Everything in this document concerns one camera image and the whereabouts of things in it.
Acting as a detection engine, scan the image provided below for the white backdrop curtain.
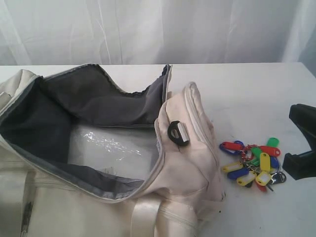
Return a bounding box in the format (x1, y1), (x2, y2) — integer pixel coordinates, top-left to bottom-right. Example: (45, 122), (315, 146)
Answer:
(0, 0), (316, 65)

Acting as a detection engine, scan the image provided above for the colourful key tag bunch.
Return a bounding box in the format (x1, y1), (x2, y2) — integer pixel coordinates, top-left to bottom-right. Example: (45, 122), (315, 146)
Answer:
(219, 137), (287, 193)

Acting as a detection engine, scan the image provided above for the clear plastic bag liner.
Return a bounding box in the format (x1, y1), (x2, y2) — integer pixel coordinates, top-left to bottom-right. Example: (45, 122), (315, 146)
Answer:
(63, 124), (160, 183)

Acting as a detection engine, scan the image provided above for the cream fabric duffel bag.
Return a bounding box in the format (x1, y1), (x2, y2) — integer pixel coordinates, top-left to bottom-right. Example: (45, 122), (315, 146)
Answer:
(0, 64), (226, 237)

